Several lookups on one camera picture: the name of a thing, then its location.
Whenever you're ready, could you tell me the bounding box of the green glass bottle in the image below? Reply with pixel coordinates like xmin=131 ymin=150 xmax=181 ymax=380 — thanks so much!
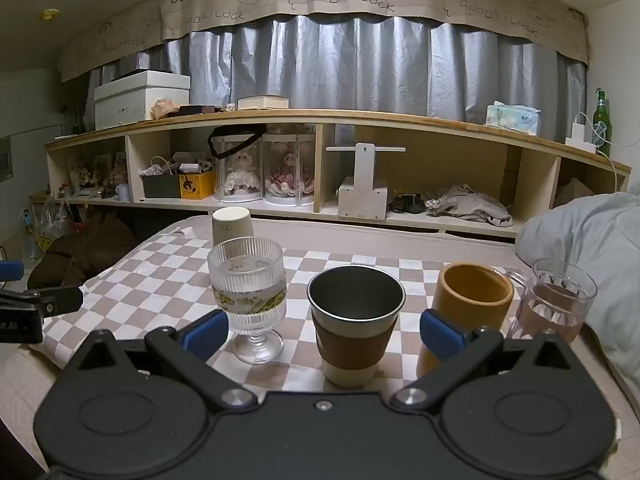
xmin=592 ymin=89 xmax=613 ymax=157

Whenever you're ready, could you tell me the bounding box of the white storage box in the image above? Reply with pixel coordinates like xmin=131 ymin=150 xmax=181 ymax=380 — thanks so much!
xmin=94 ymin=71 xmax=191 ymax=130

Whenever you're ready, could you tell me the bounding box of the steel cup with brown sleeve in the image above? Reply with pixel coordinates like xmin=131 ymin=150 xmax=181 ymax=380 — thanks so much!
xmin=306 ymin=265 xmax=407 ymax=388

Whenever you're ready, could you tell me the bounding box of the clear glass mug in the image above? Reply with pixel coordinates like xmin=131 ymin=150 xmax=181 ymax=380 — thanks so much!
xmin=502 ymin=258 xmax=598 ymax=345

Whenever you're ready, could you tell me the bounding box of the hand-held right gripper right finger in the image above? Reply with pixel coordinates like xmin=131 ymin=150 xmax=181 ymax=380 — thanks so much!
xmin=390 ymin=309 xmax=576 ymax=407

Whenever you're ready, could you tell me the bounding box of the dark small clutter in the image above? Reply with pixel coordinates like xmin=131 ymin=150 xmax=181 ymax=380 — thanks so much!
xmin=390 ymin=191 xmax=426 ymax=213

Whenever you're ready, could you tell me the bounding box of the grey pillow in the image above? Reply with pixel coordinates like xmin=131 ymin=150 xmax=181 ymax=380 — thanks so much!
xmin=515 ymin=191 xmax=640 ymax=401

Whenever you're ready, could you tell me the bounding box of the white cable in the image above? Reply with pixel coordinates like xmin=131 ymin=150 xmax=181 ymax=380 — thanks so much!
xmin=595 ymin=147 xmax=621 ymax=195

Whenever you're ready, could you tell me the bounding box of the clear plastic bag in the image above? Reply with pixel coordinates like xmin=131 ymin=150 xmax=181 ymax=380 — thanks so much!
xmin=17 ymin=195 xmax=76 ymax=261

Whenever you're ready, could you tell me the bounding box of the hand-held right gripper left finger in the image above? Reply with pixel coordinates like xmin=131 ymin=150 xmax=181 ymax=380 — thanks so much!
xmin=75 ymin=309 xmax=257 ymax=407

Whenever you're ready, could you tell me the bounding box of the white paper cup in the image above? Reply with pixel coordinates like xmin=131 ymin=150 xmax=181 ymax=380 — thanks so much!
xmin=212 ymin=207 xmax=254 ymax=251

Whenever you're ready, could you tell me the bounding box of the brown paper bag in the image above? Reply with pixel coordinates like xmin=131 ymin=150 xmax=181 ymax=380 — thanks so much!
xmin=554 ymin=179 xmax=596 ymax=208

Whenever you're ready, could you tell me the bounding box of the black strap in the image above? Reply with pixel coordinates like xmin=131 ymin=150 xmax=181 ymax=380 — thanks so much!
xmin=207 ymin=122 xmax=267 ymax=160

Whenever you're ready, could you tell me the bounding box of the white book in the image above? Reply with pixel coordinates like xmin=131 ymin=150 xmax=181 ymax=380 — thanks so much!
xmin=237 ymin=94 xmax=290 ymax=111

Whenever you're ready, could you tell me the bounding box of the doll in clear case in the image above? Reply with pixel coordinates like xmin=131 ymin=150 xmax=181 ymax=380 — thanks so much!
xmin=262 ymin=132 xmax=317 ymax=206
xmin=214 ymin=132 xmax=264 ymax=204

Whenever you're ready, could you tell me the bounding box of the wooden shelf unit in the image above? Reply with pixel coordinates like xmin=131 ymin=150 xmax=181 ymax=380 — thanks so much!
xmin=44 ymin=109 xmax=632 ymax=239

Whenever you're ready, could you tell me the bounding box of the tissue pack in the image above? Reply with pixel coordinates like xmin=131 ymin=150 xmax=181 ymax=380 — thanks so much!
xmin=486 ymin=101 xmax=542 ymax=136

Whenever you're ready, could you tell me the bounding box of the ribbed glass goblet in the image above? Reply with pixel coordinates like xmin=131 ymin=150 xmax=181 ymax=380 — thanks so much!
xmin=206 ymin=237 xmax=287 ymax=366

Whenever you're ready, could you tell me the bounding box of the white charger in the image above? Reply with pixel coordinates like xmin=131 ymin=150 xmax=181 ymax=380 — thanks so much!
xmin=566 ymin=120 xmax=606 ymax=155

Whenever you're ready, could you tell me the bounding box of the white wooden stand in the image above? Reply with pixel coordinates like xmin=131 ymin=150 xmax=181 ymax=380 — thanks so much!
xmin=326 ymin=143 xmax=407 ymax=221

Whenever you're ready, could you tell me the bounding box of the crumpled grey cloth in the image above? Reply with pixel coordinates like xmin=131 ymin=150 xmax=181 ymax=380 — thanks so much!
xmin=425 ymin=184 xmax=513 ymax=227

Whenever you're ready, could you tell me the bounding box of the checkered cloth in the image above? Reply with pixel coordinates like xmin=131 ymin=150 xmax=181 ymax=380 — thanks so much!
xmin=40 ymin=219 xmax=531 ymax=386

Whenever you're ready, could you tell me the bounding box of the yellow box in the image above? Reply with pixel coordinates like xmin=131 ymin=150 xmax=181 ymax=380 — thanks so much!
xmin=179 ymin=170 xmax=218 ymax=201

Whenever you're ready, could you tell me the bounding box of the grey curtain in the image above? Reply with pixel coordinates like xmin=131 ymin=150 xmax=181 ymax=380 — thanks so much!
xmin=82 ymin=14 xmax=588 ymax=143

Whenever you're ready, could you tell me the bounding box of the orange ceramic cup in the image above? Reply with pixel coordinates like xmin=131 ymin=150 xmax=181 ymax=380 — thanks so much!
xmin=416 ymin=261 xmax=516 ymax=378

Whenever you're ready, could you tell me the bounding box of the group of small figurines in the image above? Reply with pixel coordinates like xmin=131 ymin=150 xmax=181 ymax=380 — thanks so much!
xmin=65 ymin=152 xmax=128 ymax=198

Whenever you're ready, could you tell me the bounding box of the dark green box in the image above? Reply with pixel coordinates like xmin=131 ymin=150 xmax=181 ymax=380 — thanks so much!
xmin=140 ymin=172 xmax=182 ymax=200

